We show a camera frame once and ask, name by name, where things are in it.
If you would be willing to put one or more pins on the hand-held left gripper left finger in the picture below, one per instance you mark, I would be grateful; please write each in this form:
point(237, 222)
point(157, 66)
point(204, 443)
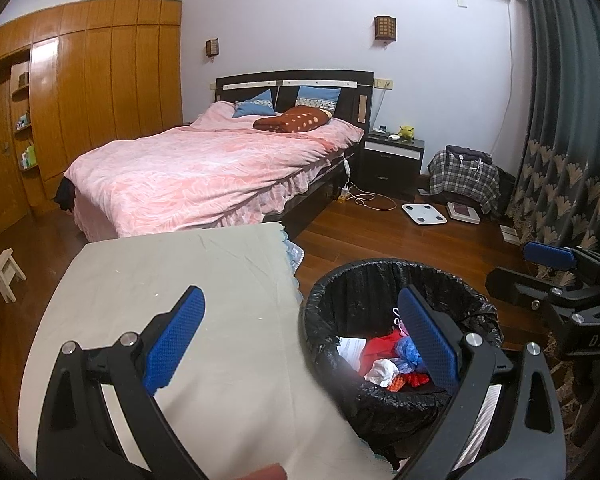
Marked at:
point(172, 345)

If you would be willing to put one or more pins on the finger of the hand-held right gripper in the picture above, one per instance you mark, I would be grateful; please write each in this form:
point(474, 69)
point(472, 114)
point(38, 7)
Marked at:
point(512, 285)
point(550, 257)

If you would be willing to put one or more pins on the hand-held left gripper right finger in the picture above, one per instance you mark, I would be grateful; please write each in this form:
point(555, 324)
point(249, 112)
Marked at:
point(427, 345)

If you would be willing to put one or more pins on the blue plastic bag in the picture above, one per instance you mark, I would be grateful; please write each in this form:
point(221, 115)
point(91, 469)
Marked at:
point(407, 350)

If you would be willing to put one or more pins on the pink cloth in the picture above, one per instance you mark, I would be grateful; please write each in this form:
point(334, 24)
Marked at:
point(403, 328)

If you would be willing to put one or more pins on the small red cloth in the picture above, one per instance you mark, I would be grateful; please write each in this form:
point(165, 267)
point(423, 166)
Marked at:
point(417, 379)

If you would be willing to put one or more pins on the orange mesh sponge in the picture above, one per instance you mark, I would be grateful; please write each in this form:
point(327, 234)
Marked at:
point(395, 385)

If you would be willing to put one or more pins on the white tissue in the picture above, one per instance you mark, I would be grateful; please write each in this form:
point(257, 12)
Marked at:
point(380, 370)

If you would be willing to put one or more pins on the white printed carton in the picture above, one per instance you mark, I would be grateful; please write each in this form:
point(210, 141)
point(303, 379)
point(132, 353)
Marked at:
point(352, 350)

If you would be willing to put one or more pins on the bin with black bag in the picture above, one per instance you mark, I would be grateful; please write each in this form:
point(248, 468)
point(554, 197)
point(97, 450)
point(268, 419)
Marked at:
point(340, 300)

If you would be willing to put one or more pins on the person's left hand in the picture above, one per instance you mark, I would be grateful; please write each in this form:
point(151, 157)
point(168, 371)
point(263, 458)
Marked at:
point(267, 474)

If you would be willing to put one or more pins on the flat box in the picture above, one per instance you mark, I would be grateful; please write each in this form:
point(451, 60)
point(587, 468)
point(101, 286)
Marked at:
point(510, 234)

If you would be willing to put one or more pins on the black bag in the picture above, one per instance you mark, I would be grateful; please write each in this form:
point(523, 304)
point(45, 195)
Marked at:
point(505, 185)

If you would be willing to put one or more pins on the scale with dark centre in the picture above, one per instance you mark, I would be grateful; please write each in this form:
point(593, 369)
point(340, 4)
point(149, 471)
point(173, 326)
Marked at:
point(462, 212)

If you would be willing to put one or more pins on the white bathroom scale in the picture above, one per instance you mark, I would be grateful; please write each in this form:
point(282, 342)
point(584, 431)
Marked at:
point(424, 213)

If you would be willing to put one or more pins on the plaid cloth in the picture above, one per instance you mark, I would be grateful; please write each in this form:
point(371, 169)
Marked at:
point(462, 180)

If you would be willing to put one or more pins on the dark jacket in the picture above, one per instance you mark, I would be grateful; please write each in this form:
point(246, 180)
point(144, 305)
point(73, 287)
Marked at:
point(467, 154)

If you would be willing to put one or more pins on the grey patterned curtain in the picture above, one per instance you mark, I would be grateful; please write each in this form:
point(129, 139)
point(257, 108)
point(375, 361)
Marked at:
point(565, 110)

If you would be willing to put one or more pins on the dark nightstand with white trim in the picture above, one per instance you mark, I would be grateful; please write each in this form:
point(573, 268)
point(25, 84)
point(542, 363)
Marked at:
point(390, 165)

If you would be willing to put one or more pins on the yellow power strip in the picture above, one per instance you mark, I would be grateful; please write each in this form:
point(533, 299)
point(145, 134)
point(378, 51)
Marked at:
point(344, 194)

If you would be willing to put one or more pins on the bed with pink blanket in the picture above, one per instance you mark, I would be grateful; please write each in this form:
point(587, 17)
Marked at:
point(190, 170)

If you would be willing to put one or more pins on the white air conditioner pipe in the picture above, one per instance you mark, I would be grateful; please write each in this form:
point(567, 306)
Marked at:
point(508, 85)

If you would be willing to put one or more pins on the small white wooden stool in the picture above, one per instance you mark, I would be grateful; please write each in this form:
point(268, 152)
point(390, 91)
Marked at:
point(7, 275)

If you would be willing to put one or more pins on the black garment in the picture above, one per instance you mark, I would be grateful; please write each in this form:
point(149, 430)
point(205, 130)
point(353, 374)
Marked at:
point(65, 195)

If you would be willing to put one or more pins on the yellow plush toy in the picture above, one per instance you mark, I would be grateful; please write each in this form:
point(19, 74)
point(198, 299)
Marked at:
point(406, 131)

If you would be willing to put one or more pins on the green bottle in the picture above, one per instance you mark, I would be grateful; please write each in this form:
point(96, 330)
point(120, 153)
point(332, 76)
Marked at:
point(29, 157)

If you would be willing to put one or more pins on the blue pillow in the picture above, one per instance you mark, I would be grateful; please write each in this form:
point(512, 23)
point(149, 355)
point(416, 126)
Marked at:
point(255, 105)
point(317, 96)

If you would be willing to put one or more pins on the brown dotted pillow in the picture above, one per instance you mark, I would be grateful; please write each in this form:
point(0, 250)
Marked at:
point(292, 120)

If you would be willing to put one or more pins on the wooden wardrobe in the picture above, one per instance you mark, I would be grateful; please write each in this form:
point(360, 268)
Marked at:
point(105, 85)

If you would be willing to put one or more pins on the small jars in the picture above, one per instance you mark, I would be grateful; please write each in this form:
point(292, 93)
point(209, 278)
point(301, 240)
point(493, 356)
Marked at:
point(22, 121)

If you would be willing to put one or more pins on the beige wall socket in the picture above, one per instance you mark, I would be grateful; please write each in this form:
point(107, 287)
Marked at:
point(383, 82)

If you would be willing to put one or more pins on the dark wooden bed frame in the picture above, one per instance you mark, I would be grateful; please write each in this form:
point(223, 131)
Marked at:
point(245, 85)

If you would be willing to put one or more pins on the large wooden wall lamp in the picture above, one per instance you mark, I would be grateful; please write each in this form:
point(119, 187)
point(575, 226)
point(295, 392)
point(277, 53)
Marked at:
point(385, 27)

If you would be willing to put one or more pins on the small wooden wall lamp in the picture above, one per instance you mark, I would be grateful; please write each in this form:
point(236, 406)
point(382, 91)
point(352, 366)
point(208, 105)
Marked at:
point(212, 47)

